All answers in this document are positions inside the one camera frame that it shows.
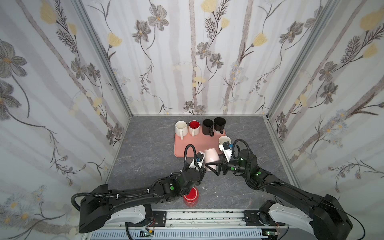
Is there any pink rectangular tray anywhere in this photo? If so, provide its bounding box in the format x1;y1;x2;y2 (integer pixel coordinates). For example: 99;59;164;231
174;132;226;158

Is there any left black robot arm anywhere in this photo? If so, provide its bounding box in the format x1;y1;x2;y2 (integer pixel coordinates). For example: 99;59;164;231
71;168;206;234

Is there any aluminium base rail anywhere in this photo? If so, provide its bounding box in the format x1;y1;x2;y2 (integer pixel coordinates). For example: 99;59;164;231
80;209;331;240

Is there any black mug white rim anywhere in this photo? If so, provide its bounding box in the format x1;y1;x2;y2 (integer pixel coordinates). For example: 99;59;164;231
202;119;214;137

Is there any white slotted cable duct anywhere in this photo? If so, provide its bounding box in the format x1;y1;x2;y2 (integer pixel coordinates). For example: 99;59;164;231
89;229;268;240

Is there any white mug red inside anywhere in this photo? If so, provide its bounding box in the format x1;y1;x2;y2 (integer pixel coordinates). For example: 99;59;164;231
188;120;201;137

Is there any cream ribbed mug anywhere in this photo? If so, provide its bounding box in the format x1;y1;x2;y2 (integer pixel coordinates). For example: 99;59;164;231
175;121;189;140

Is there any pink upside-down mug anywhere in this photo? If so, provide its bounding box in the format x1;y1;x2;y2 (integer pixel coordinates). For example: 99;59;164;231
204;148;222;172

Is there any small grey upside-down mug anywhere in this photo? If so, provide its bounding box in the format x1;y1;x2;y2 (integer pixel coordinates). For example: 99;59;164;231
219;136;232;145

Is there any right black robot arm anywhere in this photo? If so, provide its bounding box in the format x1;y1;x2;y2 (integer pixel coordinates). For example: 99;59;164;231
206;149;353;240

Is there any grey mug white base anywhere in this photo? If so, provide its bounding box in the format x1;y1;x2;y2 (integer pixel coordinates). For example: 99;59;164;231
214;117;227;134

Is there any red upside-down mug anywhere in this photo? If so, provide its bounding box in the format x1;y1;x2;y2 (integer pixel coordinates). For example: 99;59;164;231
183;187;199;207

